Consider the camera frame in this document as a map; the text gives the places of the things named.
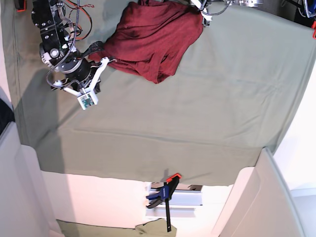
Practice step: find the white chair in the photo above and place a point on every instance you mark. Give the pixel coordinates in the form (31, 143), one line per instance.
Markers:
(21, 213)
(260, 204)

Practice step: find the orange clamp right edge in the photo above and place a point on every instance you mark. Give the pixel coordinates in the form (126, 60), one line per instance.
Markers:
(314, 28)

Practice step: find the dark navy fabric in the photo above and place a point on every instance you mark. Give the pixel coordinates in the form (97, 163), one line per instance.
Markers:
(6, 115)

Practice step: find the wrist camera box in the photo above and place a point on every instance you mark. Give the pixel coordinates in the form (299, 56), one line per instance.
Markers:
(88, 99)

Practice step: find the red long-sleeve T-shirt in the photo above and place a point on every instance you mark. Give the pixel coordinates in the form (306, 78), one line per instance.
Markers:
(151, 38)

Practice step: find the orange black clamp at edge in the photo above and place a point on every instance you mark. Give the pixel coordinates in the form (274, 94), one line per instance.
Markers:
(20, 5)

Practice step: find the white chair right side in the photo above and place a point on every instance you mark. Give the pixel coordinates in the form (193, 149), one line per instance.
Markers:
(260, 204)

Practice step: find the green table cloth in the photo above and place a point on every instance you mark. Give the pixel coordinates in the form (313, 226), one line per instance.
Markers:
(235, 91)

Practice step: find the blue black bar clamp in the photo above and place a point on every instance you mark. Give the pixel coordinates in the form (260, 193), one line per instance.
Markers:
(165, 195)

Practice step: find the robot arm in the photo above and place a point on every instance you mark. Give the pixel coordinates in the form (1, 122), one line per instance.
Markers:
(227, 3)
(59, 35)

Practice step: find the white chair left side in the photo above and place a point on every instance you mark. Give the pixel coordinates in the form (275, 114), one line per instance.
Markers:
(21, 213)

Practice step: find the olive green cushion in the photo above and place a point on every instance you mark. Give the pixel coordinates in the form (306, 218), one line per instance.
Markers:
(156, 228)

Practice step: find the aluminium frame rails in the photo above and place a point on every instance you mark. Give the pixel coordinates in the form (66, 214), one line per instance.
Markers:
(186, 200)

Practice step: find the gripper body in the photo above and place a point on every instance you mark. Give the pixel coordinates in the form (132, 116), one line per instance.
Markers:
(81, 76)
(202, 6)

